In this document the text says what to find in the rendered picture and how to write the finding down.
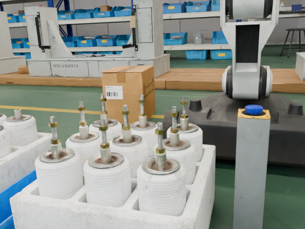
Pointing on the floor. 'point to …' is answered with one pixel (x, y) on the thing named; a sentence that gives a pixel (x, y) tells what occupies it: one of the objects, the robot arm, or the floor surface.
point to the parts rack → (115, 22)
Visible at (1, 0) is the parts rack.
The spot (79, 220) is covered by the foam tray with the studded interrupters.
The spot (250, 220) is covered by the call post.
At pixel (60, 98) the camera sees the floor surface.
